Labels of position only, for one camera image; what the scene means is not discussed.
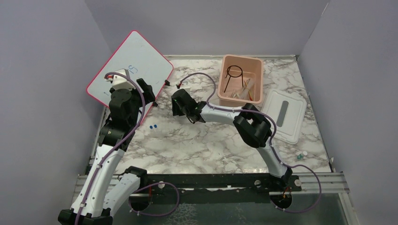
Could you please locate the black wire tripod ring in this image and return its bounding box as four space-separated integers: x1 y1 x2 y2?
222 65 244 93

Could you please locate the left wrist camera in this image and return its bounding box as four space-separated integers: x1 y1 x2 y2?
105 75 135 90

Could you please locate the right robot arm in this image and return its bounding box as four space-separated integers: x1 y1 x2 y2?
171 89 292 191

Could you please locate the black metal base rail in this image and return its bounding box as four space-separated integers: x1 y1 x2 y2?
74 172 349 206

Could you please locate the pink plastic bin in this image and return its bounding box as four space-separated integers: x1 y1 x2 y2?
217 54 264 107

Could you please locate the white plastic bin lid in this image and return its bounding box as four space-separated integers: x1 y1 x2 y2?
261 89 307 144

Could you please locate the white board with pink frame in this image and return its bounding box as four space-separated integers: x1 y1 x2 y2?
86 30 174 107

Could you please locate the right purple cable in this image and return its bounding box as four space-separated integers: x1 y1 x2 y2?
176 72 323 215

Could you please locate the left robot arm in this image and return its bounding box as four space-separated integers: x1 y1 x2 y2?
58 78 155 225

